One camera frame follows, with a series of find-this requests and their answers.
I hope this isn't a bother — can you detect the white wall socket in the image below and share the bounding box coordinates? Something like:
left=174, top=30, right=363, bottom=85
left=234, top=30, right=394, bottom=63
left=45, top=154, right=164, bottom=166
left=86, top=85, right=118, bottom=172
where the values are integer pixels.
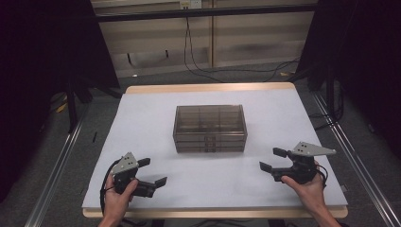
left=179, top=0, right=203, bottom=10

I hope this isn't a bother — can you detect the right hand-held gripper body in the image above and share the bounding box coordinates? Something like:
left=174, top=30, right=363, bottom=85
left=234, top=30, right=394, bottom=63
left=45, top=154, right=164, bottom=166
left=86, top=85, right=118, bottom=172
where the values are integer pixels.
left=271, top=141, right=338, bottom=185

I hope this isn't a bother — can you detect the translucent brown plastic drawer box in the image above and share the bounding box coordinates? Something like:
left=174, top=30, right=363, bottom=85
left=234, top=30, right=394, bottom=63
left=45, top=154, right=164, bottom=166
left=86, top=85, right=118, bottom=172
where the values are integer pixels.
left=172, top=104, right=249, bottom=154

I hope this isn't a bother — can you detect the person's left hand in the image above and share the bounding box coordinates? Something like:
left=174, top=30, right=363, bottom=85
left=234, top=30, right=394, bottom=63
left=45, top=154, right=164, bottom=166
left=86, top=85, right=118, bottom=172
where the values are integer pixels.
left=102, top=172, right=140, bottom=221

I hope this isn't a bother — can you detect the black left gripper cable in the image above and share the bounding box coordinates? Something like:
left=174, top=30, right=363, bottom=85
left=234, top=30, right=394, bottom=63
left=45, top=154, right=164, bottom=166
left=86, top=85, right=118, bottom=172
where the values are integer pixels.
left=99, top=158, right=123, bottom=216

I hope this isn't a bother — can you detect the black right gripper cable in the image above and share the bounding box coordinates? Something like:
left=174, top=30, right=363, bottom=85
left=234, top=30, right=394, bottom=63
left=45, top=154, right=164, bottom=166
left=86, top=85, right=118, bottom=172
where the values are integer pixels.
left=315, top=163, right=329, bottom=190

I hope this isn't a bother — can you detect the person's right hand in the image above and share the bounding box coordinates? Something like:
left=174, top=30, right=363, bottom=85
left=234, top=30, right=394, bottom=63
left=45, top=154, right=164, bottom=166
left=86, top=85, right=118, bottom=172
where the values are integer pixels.
left=281, top=160, right=327, bottom=216

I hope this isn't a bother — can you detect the metal floor rail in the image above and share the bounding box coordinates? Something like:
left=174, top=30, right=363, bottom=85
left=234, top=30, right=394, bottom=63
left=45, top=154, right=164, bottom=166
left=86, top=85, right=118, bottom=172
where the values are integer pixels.
left=24, top=105, right=91, bottom=227
left=311, top=91, right=401, bottom=227

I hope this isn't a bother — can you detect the black floor cable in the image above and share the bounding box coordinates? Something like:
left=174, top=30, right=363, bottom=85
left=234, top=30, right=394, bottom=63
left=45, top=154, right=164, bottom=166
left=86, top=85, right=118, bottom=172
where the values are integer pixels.
left=307, top=112, right=344, bottom=131

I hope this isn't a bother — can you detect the black metal stand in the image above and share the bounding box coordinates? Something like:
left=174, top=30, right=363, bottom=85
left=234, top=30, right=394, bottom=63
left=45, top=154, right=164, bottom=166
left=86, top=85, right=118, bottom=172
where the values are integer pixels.
left=64, top=74, right=96, bottom=134
left=306, top=64, right=345, bottom=122

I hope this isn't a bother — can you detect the black horizontal bar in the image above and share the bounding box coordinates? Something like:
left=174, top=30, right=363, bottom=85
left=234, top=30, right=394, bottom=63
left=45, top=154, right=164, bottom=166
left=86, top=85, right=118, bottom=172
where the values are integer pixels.
left=95, top=3, right=319, bottom=23

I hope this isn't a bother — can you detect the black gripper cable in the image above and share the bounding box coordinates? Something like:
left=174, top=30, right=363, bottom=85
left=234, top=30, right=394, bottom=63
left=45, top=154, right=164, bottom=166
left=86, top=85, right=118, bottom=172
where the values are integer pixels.
left=315, top=163, right=329, bottom=190
left=99, top=158, right=123, bottom=216

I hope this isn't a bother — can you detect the black curtain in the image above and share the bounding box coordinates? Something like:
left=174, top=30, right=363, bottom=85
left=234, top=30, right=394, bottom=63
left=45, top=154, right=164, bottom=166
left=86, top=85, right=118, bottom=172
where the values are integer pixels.
left=294, top=0, right=401, bottom=159
left=0, top=0, right=121, bottom=202

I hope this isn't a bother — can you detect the white table cover sheet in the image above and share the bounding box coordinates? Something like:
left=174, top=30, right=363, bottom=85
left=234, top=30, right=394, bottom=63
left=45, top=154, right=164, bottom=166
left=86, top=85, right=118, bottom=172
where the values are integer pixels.
left=81, top=87, right=349, bottom=210

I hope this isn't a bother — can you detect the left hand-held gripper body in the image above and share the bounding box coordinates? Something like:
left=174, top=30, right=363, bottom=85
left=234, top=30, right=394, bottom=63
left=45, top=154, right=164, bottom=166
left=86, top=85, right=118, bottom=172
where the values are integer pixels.
left=111, top=151, right=156, bottom=199

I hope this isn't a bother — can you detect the black hanging wall cable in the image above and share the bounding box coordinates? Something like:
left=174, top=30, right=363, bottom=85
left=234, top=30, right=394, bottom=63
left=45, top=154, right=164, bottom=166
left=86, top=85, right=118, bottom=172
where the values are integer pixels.
left=183, top=16, right=302, bottom=83

